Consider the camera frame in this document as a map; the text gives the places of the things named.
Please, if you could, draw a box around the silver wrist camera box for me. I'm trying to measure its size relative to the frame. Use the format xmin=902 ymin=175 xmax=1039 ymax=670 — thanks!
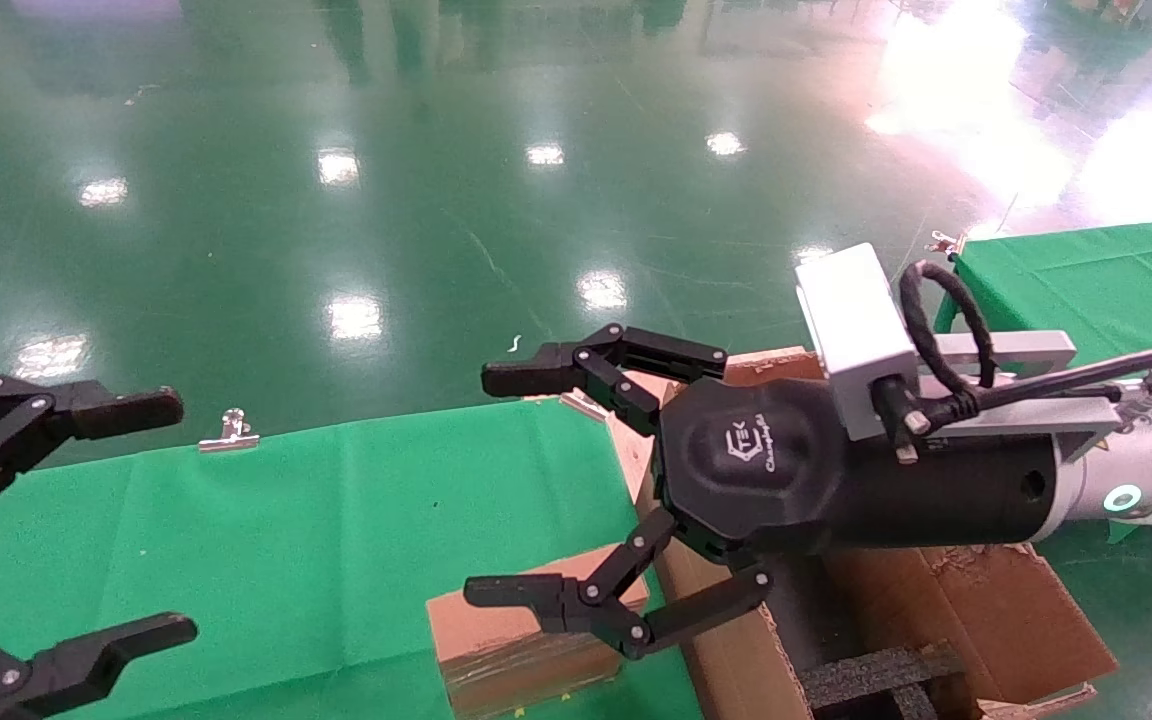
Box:
xmin=795 ymin=242 xmax=923 ymax=442

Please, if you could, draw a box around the large open cardboard carton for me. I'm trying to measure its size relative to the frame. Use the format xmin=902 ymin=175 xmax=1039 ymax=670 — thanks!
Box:
xmin=626 ymin=345 xmax=1123 ymax=720

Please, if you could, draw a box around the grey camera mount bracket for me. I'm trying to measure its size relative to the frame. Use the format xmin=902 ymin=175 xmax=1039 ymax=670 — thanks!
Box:
xmin=911 ymin=330 xmax=1152 ymax=464

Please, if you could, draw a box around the small green table cloth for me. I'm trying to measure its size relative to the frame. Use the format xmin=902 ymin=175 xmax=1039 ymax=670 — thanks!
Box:
xmin=933 ymin=215 xmax=1152 ymax=373

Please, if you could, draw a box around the black camera cable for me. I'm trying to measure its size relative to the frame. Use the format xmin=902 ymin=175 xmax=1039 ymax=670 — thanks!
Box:
xmin=876 ymin=258 xmax=1152 ymax=447

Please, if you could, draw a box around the small brown cardboard box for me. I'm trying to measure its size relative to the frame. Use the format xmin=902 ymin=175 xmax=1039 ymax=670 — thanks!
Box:
xmin=426 ymin=545 xmax=651 ymax=720

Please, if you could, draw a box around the notched black foam insert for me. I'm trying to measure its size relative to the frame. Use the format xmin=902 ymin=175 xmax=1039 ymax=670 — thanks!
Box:
xmin=798 ymin=644 xmax=967 ymax=720

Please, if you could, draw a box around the large green table cloth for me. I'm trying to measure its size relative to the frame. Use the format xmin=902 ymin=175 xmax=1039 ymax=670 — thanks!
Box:
xmin=0 ymin=398 xmax=707 ymax=720

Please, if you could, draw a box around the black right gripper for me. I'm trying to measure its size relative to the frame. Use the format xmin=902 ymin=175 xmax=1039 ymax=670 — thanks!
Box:
xmin=464 ymin=323 xmax=1058 ymax=661

